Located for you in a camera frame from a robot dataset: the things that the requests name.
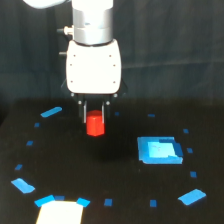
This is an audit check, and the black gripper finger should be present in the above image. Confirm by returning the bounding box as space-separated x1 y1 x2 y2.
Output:
101 95 111 122
78 95 87 122

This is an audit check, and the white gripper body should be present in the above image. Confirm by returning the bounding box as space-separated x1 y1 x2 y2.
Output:
65 39 127 95

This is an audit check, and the red octagonal block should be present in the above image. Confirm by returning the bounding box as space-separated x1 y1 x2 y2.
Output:
86 110 105 137

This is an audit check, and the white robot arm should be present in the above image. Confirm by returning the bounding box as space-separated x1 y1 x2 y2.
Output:
23 0 122 122

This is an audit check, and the long blue tape top-left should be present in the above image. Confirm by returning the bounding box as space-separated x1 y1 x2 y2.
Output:
41 107 62 118

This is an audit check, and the blue taped square pad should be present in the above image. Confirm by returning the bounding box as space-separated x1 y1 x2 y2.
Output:
137 137 183 165

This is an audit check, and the blue tape right of paper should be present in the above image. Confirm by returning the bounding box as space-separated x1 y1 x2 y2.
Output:
77 198 90 207

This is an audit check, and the blue tape of paper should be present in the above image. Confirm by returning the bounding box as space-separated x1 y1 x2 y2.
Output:
77 198 90 207
34 195 55 207

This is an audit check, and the blue tape strip left-bottom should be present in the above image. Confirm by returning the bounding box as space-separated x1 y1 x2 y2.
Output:
12 178 35 194

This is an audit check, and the blue tape left of paper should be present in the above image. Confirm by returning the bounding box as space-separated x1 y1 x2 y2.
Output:
34 195 55 207

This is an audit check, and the white paper sheet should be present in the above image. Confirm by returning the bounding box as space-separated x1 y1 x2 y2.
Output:
36 201 83 224

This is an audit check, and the blue tape strip bottom-right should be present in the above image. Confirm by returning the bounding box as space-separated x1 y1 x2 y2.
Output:
179 189 206 206

